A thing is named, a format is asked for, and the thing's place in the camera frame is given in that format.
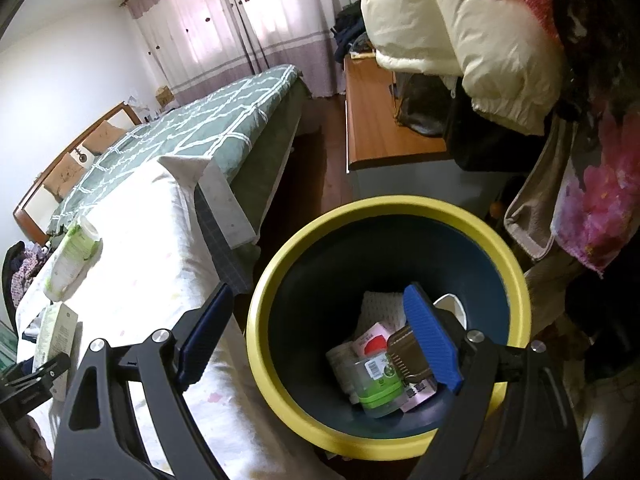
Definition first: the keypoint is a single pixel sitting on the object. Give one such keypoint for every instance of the green white wipes packet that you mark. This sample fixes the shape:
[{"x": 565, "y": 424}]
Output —
[{"x": 75, "y": 255}]

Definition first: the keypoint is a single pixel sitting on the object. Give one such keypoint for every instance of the beige towel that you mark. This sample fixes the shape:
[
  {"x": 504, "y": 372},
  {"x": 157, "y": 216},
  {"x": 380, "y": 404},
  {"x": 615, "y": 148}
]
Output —
[{"x": 535, "y": 200}]

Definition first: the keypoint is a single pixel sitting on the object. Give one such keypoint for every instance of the wooden bed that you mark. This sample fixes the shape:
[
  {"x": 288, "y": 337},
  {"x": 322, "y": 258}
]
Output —
[{"x": 30, "y": 205}]

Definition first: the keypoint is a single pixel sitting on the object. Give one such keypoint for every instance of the brown plastic tray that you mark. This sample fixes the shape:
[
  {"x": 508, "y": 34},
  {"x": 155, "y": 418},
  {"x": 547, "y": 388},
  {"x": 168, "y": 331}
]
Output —
[{"x": 402, "y": 350}]

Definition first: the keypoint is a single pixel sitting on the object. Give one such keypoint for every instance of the clear jar with green lid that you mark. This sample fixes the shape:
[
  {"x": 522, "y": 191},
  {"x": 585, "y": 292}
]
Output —
[{"x": 380, "y": 382}]

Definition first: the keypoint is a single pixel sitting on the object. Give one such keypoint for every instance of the brown pillow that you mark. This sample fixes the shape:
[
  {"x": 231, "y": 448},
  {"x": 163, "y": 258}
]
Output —
[
  {"x": 107, "y": 135},
  {"x": 62, "y": 175}
]

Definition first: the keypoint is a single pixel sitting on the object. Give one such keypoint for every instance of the white printed paper box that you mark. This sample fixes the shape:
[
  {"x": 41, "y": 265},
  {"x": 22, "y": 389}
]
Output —
[{"x": 55, "y": 335}]

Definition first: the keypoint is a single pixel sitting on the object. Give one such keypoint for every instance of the white down jacket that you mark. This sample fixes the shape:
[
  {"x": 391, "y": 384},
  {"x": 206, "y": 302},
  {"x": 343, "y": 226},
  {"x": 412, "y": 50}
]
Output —
[{"x": 450, "y": 35}]

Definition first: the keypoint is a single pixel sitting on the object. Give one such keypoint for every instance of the white flowered paper cup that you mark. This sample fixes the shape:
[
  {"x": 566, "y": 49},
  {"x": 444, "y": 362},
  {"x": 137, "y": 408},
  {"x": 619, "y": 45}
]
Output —
[{"x": 452, "y": 305}]

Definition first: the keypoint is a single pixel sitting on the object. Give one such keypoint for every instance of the pink flowered cloth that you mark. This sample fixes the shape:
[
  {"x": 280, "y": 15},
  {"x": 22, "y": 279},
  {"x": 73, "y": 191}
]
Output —
[{"x": 600, "y": 195}]

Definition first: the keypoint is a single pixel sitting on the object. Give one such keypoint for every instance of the yellow rimmed trash bin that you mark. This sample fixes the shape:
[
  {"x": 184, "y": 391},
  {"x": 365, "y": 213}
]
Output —
[{"x": 280, "y": 270}]

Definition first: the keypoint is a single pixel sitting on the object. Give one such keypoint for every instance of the pink curtain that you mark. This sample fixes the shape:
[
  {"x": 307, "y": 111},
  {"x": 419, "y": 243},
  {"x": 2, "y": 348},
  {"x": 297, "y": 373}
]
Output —
[{"x": 225, "y": 20}]

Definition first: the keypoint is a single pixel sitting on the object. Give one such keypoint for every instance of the small cardboard box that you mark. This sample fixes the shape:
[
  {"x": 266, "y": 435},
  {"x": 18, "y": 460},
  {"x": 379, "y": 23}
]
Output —
[{"x": 163, "y": 95}]

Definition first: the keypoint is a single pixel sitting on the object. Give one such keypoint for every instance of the pink strawberry packet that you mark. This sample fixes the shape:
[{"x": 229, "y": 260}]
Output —
[{"x": 372, "y": 336}]

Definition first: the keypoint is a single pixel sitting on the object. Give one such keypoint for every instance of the dark bag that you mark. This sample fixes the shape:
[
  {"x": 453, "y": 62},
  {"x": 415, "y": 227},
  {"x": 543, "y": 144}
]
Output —
[{"x": 350, "y": 25}]

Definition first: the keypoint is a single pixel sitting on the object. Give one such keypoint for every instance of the wooden desk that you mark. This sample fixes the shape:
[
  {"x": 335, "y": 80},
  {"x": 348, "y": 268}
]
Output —
[{"x": 380, "y": 125}]

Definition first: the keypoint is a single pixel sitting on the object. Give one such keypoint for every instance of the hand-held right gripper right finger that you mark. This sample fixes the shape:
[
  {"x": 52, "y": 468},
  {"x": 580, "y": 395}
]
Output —
[{"x": 430, "y": 330}]

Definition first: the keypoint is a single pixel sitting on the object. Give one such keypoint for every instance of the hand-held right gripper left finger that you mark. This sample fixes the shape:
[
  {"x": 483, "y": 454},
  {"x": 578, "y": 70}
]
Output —
[{"x": 205, "y": 330}]

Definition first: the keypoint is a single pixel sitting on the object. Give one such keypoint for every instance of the brown leather bag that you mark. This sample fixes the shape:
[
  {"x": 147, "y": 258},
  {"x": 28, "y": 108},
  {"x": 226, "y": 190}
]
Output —
[{"x": 420, "y": 105}]

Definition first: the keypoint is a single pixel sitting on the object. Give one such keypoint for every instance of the green checked quilt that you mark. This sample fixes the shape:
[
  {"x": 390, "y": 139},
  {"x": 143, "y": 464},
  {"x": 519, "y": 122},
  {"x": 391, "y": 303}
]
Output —
[{"x": 200, "y": 110}]

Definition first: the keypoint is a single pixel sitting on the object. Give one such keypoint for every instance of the grey plaid cloth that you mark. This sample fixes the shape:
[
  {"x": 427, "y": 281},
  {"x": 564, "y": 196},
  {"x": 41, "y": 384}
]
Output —
[{"x": 220, "y": 255}]

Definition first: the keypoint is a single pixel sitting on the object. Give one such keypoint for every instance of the white paper tissue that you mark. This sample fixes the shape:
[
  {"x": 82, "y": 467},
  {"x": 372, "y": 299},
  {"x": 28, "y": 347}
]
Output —
[{"x": 380, "y": 305}]

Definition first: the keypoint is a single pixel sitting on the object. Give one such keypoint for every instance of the grey blue packet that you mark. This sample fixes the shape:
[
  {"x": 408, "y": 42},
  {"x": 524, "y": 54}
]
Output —
[{"x": 340, "y": 365}]

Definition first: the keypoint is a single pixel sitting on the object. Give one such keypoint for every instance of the pile of clothes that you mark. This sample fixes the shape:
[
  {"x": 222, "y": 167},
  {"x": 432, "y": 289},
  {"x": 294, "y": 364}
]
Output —
[{"x": 20, "y": 270}]

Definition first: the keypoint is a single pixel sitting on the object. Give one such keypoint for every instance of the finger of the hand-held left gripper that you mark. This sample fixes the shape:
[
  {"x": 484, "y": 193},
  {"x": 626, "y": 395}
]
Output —
[{"x": 50, "y": 365}]

